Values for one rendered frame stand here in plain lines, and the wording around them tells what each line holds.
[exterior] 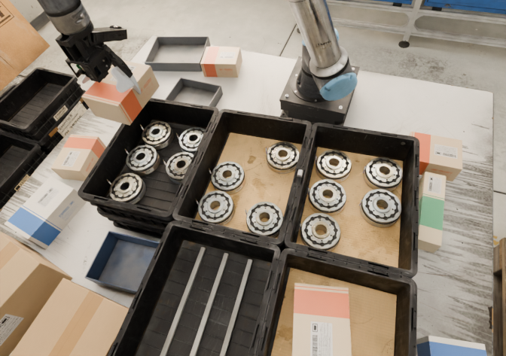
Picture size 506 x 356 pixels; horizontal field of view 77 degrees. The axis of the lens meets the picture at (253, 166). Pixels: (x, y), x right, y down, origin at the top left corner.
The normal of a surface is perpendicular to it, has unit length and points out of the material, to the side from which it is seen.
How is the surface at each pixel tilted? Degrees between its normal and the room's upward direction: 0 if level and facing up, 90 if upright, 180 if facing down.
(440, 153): 0
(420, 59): 0
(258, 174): 0
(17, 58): 72
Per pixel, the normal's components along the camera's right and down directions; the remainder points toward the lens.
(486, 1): -0.36, 0.80
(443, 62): -0.10, -0.55
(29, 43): 0.86, 0.07
